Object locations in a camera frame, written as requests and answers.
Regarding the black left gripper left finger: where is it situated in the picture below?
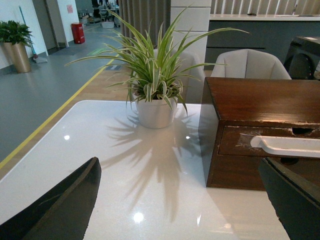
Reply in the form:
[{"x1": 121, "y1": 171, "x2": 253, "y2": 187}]
[{"x1": 0, "y1": 157, "x2": 102, "y2": 240}]

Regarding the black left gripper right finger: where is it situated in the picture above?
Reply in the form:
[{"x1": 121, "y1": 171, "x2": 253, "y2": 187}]
[{"x1": 258, "y1": 157, "x2": 320, "y2": 240}]

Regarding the wooden drawer with white handle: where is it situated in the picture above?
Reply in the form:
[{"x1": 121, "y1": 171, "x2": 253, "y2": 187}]
[{"x1": 218, "y1": 125, "x2": 320, "y2": 158}]

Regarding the brown wooden drawer cabinet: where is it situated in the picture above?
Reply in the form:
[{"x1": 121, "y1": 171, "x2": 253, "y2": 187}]
[{"x1": 198, "y1": 77, "x2": 320, "y2": 190}]

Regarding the black round appliance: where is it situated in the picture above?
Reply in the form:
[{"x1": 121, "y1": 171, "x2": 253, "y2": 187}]
[{"x1": 283, "y1": 36, "x2": 320, "y2": 80}]

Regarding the beige armchair right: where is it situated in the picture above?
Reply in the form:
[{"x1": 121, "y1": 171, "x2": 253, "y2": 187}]
[{"x1": 211, "y1": 49, "x2": 291, "y2": 80}]

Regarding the beige armchair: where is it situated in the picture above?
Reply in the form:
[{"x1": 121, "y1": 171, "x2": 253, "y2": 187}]
[
  {"x1": 211, "y1": 49, "x2": 291, "y2": 80},
  {"x1": 143, "y1": 49, "x2": 205, "y2": 107}
]

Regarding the broom with dustpan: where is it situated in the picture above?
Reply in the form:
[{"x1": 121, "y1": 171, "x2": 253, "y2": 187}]
[{"x1": 18, "y1": 5, "x2": 48, "y2": 64}]

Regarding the beige armchair left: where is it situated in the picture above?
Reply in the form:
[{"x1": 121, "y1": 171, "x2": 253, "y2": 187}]
[{"x1": 143, "y1": 49, "x2": 205, "y2": 107}]

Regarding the grey counter with white top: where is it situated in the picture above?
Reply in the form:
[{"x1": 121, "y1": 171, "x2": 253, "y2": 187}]
[{"x1": 205, "y1": 15, "x2": 320, "y2": 63}]

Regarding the spider plant in white pot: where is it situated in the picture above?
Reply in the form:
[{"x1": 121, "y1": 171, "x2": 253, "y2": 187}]
[{"x1": 78, "y1": 11, "x2": 235, "y2": 129}]

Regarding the green plant in gold planter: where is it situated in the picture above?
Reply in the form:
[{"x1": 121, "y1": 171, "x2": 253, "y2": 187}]
[{"x1": 0, "y1": 20, "x2": 32, "y2": 74}]

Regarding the red fire extinguisher box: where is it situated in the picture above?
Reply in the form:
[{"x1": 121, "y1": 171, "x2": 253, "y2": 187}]
[{"x1": 71, "y1": 22, "x2": 85, "y2": 44}]

